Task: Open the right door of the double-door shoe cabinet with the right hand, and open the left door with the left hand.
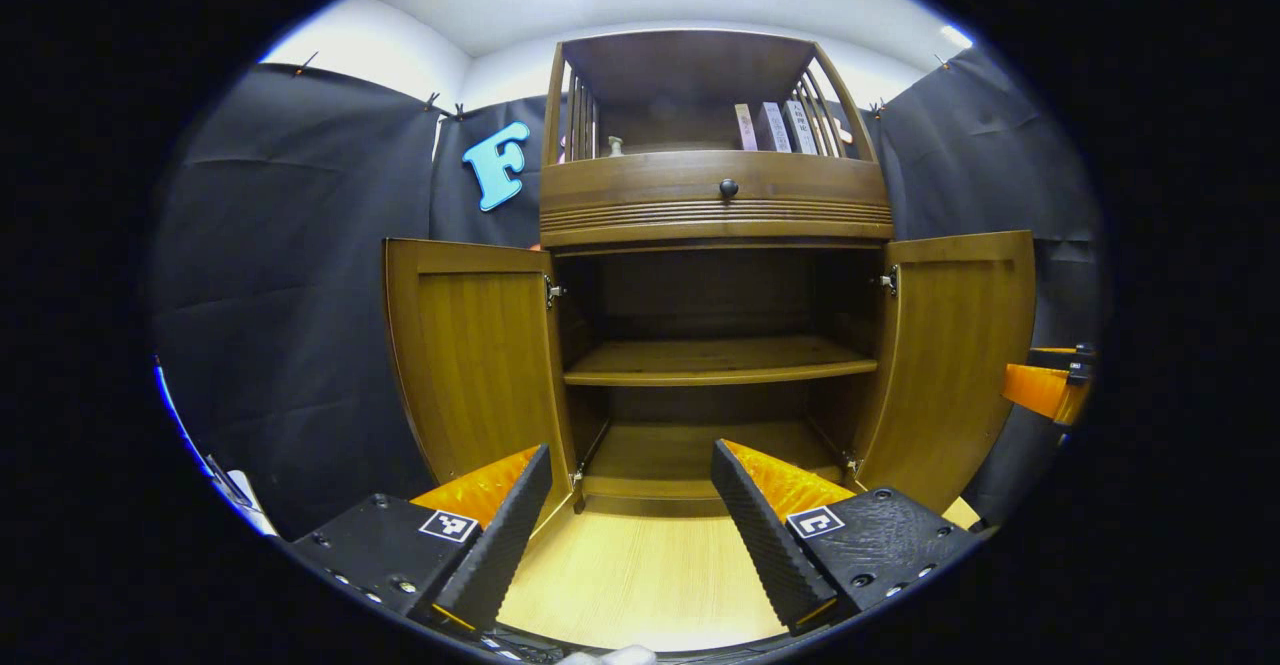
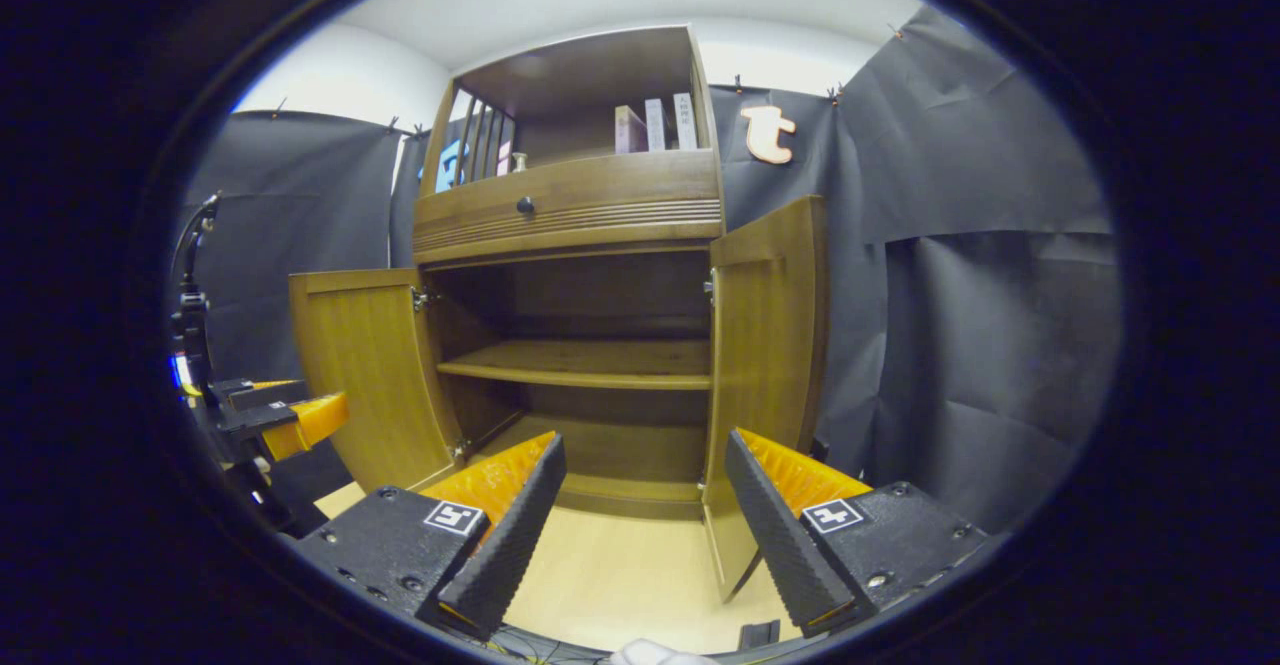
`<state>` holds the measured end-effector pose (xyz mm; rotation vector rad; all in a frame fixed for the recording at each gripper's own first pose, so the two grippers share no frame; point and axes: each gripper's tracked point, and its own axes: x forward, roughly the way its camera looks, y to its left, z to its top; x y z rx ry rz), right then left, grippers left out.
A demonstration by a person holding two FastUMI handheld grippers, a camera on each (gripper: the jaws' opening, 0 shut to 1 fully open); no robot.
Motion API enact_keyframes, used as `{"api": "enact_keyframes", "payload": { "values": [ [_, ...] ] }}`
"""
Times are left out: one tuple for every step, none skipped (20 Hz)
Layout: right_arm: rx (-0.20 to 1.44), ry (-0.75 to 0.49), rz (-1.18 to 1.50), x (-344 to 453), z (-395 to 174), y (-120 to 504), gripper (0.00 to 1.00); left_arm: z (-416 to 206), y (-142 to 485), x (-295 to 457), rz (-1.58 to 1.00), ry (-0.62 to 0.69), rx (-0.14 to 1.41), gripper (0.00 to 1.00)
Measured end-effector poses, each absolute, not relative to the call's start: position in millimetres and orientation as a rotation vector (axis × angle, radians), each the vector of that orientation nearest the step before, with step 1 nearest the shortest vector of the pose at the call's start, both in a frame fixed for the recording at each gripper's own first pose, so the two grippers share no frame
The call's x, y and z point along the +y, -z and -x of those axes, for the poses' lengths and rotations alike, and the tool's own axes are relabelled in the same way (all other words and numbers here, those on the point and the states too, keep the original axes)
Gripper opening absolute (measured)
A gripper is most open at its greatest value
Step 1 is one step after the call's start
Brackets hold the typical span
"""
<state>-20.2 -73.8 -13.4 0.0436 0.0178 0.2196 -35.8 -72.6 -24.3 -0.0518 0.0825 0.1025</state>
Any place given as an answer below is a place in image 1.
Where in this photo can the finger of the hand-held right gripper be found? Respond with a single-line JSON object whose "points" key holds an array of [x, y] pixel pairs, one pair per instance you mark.
{"points": [[1035, 390], [1060, 355]]}

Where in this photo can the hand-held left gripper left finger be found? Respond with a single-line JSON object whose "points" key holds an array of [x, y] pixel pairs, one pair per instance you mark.
{"points": [[500, 555]]}

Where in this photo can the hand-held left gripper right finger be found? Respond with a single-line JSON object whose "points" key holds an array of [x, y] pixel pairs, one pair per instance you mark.
{"points": [[765, 545]]}

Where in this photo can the wooden shoe cabinet door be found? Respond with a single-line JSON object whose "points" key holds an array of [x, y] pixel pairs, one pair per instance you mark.
{"points": [[480, 365], [950, 365]]}

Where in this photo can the wooden double-door shoe cabinet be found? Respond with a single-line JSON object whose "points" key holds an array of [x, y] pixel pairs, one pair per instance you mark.
{"points": [[720, 360]]}

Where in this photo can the wooden cabinet drawer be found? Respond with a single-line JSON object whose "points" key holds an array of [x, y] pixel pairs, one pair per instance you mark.
{"points": [[800, 185]]}

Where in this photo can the black backdrop cloth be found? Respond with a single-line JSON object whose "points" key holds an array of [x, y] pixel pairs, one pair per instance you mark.
{"points": [[300, 325]]}

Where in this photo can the small ceiling light panel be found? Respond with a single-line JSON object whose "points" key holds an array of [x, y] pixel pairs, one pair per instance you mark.
{"points": [[956, 36]]}

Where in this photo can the black drawer knob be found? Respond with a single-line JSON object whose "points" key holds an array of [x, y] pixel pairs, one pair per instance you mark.
{"points": [[728, 188]]}

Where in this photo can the purple book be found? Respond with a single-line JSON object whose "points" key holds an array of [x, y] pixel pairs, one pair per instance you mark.
{"points": [[772, 128]]}

